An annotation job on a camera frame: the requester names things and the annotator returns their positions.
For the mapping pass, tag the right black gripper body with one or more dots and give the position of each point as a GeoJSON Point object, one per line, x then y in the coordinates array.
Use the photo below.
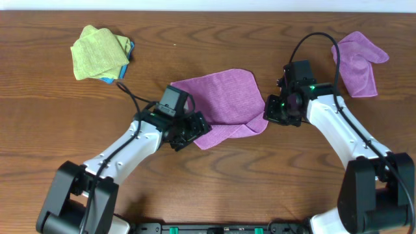
{"type": "Point", "coordinates": [279, 112]}

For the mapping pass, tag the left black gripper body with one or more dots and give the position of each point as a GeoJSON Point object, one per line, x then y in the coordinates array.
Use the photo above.
{"type": "Point", "coordinates": [189, 128]}

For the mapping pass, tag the purple cloth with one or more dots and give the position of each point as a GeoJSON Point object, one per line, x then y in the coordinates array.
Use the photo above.
{"type": "Point", "coordinates": [231, 103]}
{"type": "Point", "coordinates": [358, 54]}

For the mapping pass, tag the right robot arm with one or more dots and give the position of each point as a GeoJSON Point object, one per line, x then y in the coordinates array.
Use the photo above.
{"type": "Point", "coordinates": [377, 191]}

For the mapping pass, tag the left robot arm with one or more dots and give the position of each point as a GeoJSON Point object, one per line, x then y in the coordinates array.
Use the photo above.
{"type": "Point", "coordinates": [82, 198]}

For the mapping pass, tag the blue folded cloth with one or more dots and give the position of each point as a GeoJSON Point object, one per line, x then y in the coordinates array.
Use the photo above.
{"type": "Point", "coordinates": [123, 69]}

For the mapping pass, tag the green folded cloth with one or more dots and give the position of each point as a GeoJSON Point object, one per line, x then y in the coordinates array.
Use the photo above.
{"type": "Point", "coordinates": [99, 53]}

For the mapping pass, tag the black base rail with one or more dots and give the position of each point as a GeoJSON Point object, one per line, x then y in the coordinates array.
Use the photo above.
{"type": "Point", "coordinates": [273, 228]}

